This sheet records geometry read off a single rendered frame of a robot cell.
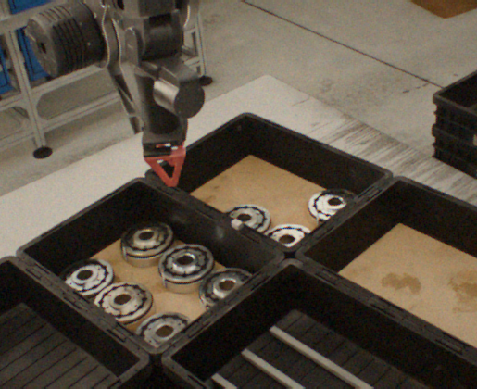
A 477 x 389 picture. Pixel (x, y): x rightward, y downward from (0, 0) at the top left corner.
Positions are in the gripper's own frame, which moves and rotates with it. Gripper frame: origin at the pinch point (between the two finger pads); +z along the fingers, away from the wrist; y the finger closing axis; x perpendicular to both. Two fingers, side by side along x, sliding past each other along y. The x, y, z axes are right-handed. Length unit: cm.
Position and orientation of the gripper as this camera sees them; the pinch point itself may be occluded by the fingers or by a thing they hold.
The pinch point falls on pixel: (172, 170)
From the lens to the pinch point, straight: 143.7
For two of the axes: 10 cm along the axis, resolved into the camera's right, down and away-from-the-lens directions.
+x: -9.9, 1.0, 0.8
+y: 0.1, -5.8, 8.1
